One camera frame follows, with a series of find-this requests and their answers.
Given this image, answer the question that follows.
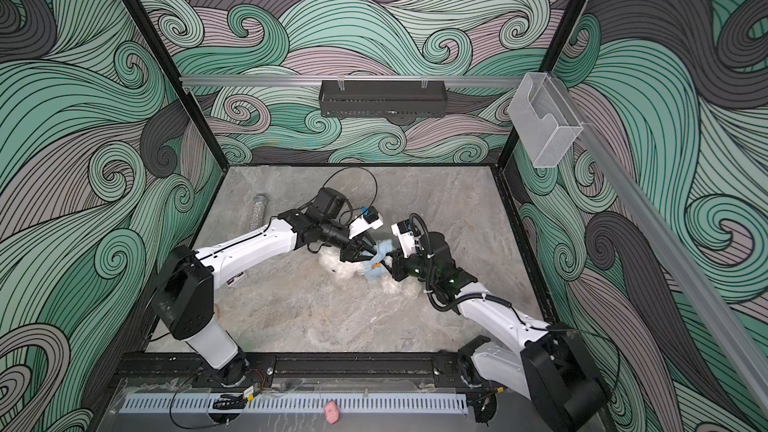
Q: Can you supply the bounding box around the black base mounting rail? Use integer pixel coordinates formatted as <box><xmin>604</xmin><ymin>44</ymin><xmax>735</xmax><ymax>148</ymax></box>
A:
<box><xmin>116</xmin><ymin>350</ymin><xmax>595</xmax><ymax>390</ymax></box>

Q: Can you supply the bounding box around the white slotted cable duct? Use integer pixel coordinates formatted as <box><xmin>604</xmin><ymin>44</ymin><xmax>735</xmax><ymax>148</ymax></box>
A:
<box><xmin>118</xmin><ymin>393</ymin><xmax>468</xmax><ymax>415</ymax></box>

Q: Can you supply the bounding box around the aluminium rail back wall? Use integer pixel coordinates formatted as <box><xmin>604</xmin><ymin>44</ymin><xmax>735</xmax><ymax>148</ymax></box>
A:
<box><xmin>179</xmin><ymin>74</ymin><xmax>523</xmax><ymax>89</ymax></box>

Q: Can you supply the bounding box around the black wall-mounted tray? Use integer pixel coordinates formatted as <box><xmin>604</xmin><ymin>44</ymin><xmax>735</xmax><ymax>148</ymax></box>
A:
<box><xmin>319</xmin><ymin>81</ymin><xmax>448</xmax><ymax>118</ymax></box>

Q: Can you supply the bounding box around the aluminium rail right wall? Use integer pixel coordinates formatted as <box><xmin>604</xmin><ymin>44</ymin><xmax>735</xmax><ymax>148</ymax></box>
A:
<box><xmin>547</xmin><ymin>75</ymin><xmax>767</xmax><ymax>411</ymax></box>

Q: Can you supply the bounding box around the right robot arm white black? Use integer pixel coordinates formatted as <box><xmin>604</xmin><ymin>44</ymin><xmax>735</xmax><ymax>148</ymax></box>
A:
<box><xmin>387</xmin><ymin>231</ymin><xmax>612</xmax><ymax>431</ymax></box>

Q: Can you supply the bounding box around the light blue teddy hoodie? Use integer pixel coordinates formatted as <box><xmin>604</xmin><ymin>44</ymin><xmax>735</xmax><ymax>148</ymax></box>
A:
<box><xmin>362</xmin><ymin>239</ymin><xmax>394</xmax><ymax>283</ymax></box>

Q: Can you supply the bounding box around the white teddy bear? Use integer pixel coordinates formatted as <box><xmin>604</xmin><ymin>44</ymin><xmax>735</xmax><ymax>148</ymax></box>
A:
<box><xmin>319</xmin><ymin>247</ymin><xmax>424</xmax><ymax>299</ymax></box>

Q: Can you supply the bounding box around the clear acrylic wall holder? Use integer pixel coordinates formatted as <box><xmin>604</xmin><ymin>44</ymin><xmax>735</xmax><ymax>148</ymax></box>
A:
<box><xmin>507</xmin><ymin>72</ymin><xmax>583</xmax><ymax>169</ymax></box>

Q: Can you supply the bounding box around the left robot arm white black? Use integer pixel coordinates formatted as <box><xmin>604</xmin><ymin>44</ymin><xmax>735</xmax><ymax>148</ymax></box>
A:
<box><xmin>149</xmin><ymin>187</ymin><xmax>383</xmax><ymax>387</ymax></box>

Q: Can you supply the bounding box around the aluminium rail wall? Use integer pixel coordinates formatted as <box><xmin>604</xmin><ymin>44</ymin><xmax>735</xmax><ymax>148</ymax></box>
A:
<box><xmin>179</xmin><ymin>74</ymin><xmax>523</xmax><ymax>89</ymax></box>
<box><xmin>547</xmin><ymin>75</ymin><xmax>767</xmax><ymax>411</ymax></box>

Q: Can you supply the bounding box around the clear tube with beads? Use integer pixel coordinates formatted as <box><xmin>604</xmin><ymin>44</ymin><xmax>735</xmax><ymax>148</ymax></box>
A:
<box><xmin>249</xmin><ymin>194</ymin><xmax>268</xmax><ymax>230</ymax></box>

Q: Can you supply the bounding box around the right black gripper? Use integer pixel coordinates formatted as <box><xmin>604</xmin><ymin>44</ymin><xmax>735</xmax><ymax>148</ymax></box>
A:
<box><xmin>377</xmin><ymin>245</ymin><xmax>441</xmax><ymax>286</ymax></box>

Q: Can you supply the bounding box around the small card on table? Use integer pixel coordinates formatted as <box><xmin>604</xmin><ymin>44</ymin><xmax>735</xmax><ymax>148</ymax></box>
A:
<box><xmin>227</xmin><ymin>272</ymin><xmax>247</xmax><ymax>288</ymax></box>

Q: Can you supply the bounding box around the small pink toy piece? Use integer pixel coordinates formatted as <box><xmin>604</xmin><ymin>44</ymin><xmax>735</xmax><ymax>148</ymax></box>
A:
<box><xmin>323</xmin><ymin>401</ymin><xmax>341</xmax><ymax>425</ymax></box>

